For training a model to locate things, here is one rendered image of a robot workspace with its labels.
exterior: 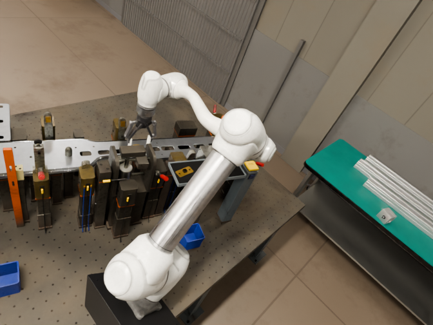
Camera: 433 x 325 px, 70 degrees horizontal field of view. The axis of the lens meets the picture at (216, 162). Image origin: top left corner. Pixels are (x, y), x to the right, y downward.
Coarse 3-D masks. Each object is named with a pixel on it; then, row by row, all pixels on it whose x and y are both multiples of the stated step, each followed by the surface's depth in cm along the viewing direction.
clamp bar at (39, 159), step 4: (36, 140) 120; (40, 140) 121; (36, 144) 120; (40, 144) 120; (36, 148) 118; (40, 148) 119; (36, 152) 120; (40, 152) 119; (36, 156) 122; (40, 156) 122; (36, 160) 123; (40, 160) 124; (36, 164) 126; (40, 164) 126; (44, 164) 127; (36, 168) 127; (44, 168) 129; (36, 172) 129
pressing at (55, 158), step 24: (0, 144) 140; (24, 144) 145; (48, 144) 149; (72, 144) 154; (96, 144) 159; (120, 144) 165; (144, 144) 170; (168, 144) 177; (192, 144) 184; (0, 168) 131; (24, 168) 135; (48, 168) 139; (72, 168) 143
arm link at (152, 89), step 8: (152, 72) 137; (144, 80) 135; (152, 80) 135; (160, 80) 137; (144, 88) 136; (152, 88) 136; (160, 88) 139; (168, 88) 145; (144, 96) 138; (152, 96) 139; (160, 96) 142; (144, 104) 142; (152, 104) 142
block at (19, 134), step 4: (12, 128) 152; (16, 128) 153; (20, 128) 153; (24, 128) 154; (12, 132) 150; (16, 132) 151; (20, 132) 152; (24, 132) 152; (12, 136) 148; (16, 136) 149; (20, 136) 150; (24, 136) 151; (12, 140) 147; (16, 140) 148; (20, 140) 149; (24, 140) 150; (24, 176) 166; (28, 176) 166
